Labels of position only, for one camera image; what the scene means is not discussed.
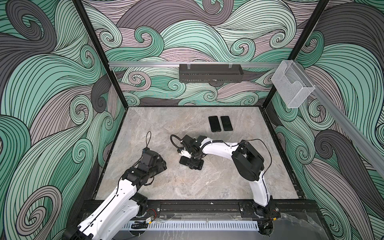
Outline clear acrylic wall holder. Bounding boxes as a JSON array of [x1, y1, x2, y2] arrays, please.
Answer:
[[272, 60, 315, 109]]

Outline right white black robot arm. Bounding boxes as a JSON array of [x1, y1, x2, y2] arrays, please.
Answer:
[[170, 135, 271, 218]]

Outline white slotted cable duct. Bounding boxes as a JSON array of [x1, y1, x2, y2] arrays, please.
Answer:
[[138, 220, 259, 232]]

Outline back aluminium rail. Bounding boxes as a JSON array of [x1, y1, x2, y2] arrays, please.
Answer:
[[108, 61, 281, 69]]

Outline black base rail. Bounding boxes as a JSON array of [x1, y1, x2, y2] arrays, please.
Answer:
[[80, 198, 319, 218]]

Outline black smartphone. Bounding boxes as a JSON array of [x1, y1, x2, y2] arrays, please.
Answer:
[[179, 156, 204, 170], [221, 116, 233, 132]]

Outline black phone case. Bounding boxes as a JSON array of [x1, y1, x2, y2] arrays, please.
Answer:
[[208, 116, 222, 133]]

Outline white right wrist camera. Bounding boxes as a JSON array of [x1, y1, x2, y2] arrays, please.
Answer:
[[178, 149, 192, 159]]

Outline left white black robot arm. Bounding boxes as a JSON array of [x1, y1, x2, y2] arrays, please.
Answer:
[[62, 148, 167, 240]]

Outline aluminium rail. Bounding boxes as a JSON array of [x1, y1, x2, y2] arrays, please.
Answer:
[[108, 61, 281, 69], [298, 64, 384, 176]]

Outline black wall tray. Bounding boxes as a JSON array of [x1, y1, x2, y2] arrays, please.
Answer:
[[179, 64, 244, 83]]

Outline right aluminium rail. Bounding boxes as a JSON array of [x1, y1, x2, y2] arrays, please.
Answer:
[[298, 64, 384, 176]]

